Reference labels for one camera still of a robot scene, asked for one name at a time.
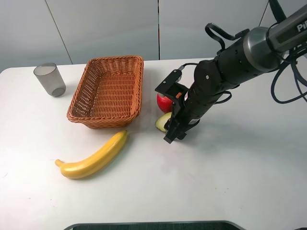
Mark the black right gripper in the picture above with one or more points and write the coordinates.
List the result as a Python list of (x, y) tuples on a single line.
[(187, 114)]

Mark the halved avocado with pit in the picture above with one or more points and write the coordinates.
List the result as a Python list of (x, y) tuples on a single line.
[(160, 123)]

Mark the brown wicker basket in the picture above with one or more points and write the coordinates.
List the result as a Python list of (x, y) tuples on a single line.
[(109, 93)]

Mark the red apple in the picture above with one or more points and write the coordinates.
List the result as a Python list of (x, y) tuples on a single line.
[(164, 103)]

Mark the yellow plastic banana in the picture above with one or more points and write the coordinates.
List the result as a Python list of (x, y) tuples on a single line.
[(95, 162)]

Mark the dark base edge at bottom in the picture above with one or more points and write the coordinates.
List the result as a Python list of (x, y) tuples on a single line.
[(186, 225)]

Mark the grey translucent plastic cup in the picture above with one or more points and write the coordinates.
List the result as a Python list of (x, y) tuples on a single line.
[(51, 79)]

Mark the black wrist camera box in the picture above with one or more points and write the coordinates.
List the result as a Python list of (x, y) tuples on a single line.
[(170, 86)]

